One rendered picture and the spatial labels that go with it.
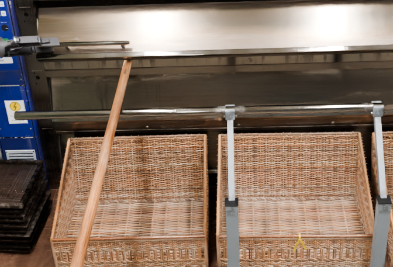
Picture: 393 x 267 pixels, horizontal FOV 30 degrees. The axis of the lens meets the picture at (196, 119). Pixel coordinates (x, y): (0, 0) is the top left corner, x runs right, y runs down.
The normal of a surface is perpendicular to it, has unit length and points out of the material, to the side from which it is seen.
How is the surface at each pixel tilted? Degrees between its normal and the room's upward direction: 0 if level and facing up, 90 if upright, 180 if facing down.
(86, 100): 70
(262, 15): 50
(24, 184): 0
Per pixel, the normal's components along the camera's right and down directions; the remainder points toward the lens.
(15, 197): -0.05, -0.85
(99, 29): -0.06, -0.15
